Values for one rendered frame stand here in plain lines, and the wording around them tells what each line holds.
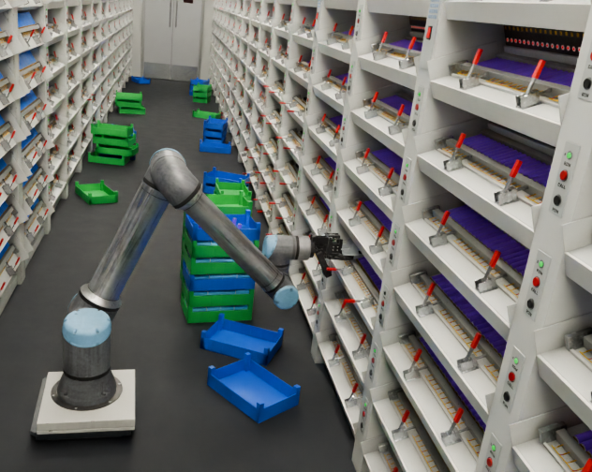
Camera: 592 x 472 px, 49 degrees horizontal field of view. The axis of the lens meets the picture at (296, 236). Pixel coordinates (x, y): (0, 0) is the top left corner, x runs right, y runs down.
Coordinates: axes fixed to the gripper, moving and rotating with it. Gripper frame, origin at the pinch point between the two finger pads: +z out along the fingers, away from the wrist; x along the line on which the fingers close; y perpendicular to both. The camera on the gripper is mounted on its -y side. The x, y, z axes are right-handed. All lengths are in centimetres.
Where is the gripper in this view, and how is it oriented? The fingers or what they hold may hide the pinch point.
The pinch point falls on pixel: (360, 255)
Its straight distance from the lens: 243.6
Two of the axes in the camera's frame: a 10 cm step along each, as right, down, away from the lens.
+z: 9.8, 0.3, 2.1
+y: 1.0, -9.4, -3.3
